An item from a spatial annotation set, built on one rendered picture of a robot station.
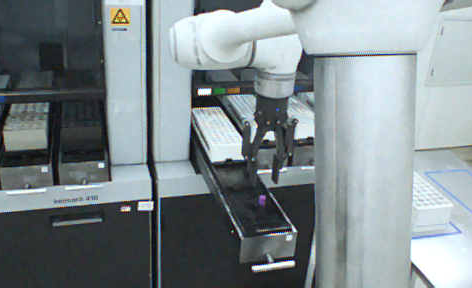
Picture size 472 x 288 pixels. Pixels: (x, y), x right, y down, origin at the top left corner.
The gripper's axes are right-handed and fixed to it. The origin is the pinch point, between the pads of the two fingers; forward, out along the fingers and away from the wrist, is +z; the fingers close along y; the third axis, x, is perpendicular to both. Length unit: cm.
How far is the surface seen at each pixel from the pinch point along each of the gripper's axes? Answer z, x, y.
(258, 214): 9.0, 5.0, 2.5
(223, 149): 4.0, -21.1, 4.5
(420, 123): 60, -148, -169
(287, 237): 9.9, 14.0, -1.6
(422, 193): 1.1, 15.1, -35.3
